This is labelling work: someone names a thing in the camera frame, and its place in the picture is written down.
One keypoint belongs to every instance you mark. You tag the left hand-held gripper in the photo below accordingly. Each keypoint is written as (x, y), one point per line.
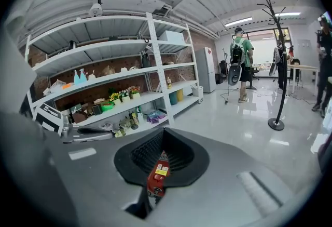
(49, 117)

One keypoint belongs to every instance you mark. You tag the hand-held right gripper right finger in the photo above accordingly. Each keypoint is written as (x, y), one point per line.
(223, 168)

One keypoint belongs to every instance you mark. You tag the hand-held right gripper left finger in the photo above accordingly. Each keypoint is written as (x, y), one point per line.
(98, 181)

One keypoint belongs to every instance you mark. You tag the red vacuum cleaner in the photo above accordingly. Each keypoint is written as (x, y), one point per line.
(162, 168)

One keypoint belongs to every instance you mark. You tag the green plastic basket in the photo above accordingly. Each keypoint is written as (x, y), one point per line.
(107, 107)

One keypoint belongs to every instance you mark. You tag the sunflower pot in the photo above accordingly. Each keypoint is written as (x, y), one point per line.
(116, 102)

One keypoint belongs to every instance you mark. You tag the white flower pot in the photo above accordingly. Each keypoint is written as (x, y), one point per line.
(125, 98)

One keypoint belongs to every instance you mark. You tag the orange box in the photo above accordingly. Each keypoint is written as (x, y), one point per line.
(68, 86)

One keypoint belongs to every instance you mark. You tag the teal spray bottle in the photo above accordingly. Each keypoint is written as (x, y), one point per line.
(83, 78)
(77, 79)

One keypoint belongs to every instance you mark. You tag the red flower pot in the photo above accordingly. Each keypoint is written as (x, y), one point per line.
(135, 95)

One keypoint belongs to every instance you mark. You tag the white paper bag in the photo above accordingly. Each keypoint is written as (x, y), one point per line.
(57, 86)

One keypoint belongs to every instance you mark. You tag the brown cardboard box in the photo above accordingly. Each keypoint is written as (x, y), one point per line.
(109, 70)

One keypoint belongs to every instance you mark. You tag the purple plastic bag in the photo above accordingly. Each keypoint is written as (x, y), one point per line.
(155, 117)

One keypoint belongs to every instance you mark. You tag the black coat stand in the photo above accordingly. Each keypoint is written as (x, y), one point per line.
(276, 124)

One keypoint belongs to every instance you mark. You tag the wide white metal shelf unit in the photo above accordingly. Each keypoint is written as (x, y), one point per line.
(153, 96)

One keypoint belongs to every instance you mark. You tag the white rounded figurine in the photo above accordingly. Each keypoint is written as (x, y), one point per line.
(124, 69)

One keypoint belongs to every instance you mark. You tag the white and black device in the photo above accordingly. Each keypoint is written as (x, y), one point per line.
(134, 68)

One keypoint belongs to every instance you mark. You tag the white waste bin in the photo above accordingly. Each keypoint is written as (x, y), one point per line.
(198, 91)

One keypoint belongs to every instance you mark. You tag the yellow storage bin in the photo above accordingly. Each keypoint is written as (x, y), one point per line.
(180, 95)

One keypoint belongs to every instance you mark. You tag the teal storage bin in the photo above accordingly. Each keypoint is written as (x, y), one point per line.
(173, 98)

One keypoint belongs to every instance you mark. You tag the black round jug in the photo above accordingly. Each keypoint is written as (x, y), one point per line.
(146, 61)

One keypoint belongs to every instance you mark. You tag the narrow white metal shelf unit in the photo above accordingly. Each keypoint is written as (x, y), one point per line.
(181, 84)

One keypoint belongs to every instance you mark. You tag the person's torso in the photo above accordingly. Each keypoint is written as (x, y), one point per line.
(15, 78)

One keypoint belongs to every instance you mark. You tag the grey refrigerator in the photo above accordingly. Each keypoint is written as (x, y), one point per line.
(205, 70)

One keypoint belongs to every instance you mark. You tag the black office chair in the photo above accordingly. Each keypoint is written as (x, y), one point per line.
(223, 67)

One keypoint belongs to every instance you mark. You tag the brown flat hat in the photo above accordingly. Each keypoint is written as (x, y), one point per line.
(169, 63)

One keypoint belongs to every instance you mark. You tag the thin coat stand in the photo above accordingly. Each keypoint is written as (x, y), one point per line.
(224, 54)

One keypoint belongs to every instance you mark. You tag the large window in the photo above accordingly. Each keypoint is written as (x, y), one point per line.
(262, 49)

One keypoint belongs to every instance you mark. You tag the white box appliance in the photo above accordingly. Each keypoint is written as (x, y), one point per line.
(172, 36)

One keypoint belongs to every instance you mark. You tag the long beige table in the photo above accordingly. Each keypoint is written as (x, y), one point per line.
(303, 66)

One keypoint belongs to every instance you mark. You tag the ceiling tube light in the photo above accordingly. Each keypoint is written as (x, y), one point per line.
(238, 21)
(288, 14)

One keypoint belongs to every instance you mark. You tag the black pedestal table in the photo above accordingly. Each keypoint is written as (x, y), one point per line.
(251, 83)

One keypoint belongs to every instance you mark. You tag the white security camera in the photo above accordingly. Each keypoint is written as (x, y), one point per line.
(95, 10)

